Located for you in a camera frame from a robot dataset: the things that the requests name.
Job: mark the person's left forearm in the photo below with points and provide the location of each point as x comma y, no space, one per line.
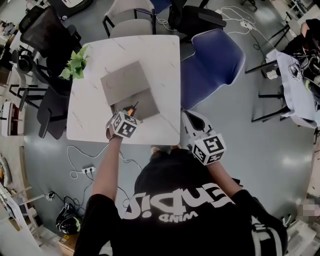
107,170

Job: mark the blue chair with black frame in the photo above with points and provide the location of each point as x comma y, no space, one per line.
160,5

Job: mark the small white power strip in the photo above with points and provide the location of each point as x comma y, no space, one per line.
245,24

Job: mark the black helmet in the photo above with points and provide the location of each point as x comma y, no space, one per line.
68,220

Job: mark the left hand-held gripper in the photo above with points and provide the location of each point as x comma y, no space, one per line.
125,125

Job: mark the person's shoe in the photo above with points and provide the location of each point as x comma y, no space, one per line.
175,147
156,152

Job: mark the white marbled table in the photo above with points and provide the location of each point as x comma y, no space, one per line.
160,62

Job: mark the cardboard box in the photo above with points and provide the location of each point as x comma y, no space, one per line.
68,242

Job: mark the person's left hand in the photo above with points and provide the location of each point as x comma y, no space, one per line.
111,136

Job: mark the person's left shoe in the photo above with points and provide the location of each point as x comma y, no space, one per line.
156,152

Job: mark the black mesh office chair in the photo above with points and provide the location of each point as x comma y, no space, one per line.
47,37

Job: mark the white low shelf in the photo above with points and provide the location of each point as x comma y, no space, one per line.
10,120

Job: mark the green potted plant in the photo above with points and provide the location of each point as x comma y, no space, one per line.
76,65

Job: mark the table with light-blue cloth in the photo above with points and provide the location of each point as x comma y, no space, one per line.
295,87

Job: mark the person's right shoe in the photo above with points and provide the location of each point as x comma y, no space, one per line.
175,147

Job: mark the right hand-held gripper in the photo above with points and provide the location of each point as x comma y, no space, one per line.
211,148

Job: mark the blue shell chair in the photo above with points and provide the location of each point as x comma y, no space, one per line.
212,65

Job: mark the person's right forearm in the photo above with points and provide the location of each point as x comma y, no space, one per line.
222,177

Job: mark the black padded chair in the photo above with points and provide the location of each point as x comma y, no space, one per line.
197,20

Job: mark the black metal chair frames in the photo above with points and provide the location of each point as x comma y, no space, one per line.
272,95

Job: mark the grey drawer box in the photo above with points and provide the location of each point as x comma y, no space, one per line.
125,82

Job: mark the grey upholstered chair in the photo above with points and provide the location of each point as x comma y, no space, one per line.
130,25

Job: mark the person's black printed shirt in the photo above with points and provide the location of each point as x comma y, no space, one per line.
180,217

